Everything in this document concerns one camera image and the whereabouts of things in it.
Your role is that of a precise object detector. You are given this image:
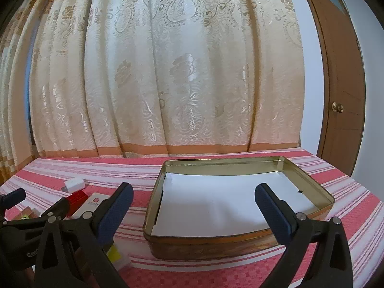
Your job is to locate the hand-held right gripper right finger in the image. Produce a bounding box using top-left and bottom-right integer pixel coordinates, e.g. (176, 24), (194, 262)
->
(254, 183), (353, 288)

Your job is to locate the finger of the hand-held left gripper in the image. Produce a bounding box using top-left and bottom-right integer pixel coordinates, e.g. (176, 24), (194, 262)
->
(0, 198), (71, 231)
(0, 187), (27, 216)

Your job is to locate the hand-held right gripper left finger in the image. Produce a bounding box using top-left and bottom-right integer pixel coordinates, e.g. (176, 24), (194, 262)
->
(33, 182), (134, 288)

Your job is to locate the copper pink box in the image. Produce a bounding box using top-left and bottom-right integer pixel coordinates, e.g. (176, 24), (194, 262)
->
(5, 205), (40, 221)

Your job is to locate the red building block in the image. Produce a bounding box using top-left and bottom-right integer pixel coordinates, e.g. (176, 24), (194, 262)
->
(64, 192), (89, 217)

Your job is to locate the white charger plug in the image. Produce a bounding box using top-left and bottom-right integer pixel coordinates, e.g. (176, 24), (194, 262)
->
(61, 179), (88, 192)

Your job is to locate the white green labelled bottle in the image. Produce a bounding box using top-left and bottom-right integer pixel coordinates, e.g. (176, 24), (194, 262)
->
(108, 244), (133, 272)

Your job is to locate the golden metal tin box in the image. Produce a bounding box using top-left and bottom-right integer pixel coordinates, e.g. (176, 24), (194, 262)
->
(143, 156), (335, 261)

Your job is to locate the white paper liner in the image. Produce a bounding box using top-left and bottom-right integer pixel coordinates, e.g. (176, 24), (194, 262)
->
(151, 172), (315, 237)

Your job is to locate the pink striped tablecloth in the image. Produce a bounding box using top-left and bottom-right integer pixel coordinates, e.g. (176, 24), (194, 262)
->
(0, 147), (384, 288)

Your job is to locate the brown wooden door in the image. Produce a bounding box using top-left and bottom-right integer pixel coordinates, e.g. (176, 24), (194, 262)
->
(300, 0), (366, 177)

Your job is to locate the cream floral curtain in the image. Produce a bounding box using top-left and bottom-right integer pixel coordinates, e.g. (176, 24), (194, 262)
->
(0, 0), (303, 183)

